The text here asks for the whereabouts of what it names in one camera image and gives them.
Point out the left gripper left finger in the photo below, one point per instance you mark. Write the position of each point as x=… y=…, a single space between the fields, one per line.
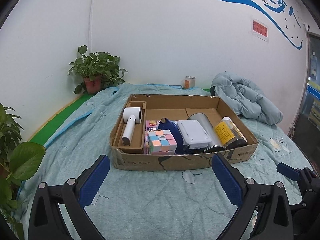
x=46 y=220

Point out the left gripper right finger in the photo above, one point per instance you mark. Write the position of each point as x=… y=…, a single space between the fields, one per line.
x=268 y=202

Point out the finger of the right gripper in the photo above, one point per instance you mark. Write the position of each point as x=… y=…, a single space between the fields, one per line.
x=288 y=171

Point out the yellow label clear jar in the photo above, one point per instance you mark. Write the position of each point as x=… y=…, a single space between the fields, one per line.
x=230 y=136

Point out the white plastic device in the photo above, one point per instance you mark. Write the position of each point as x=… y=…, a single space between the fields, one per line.
x=193 y=134

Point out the pastel rubik's cube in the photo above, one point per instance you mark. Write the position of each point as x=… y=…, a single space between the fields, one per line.
x=161 y=142

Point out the blue metal stapler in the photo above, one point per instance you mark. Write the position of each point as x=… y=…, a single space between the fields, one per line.
x=166 y=124

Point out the dark door with posters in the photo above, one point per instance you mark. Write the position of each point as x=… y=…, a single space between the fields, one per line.
x=306 y=135

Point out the large leaf plant left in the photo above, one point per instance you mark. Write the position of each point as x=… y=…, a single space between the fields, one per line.
x=19 y=162

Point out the green mat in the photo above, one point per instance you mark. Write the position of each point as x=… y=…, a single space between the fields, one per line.
x=42 y=135

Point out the crumpled light blue duvet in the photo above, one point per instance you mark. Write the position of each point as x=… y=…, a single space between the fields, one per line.
x=245 y=98

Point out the large shallow cardboard box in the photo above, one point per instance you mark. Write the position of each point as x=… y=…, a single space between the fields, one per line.
x=207 y=110

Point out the corner potted green plant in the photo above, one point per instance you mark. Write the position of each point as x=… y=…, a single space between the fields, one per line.
x=98 y=70

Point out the red wall notice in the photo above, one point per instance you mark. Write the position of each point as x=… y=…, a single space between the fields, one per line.
x=259 y=29

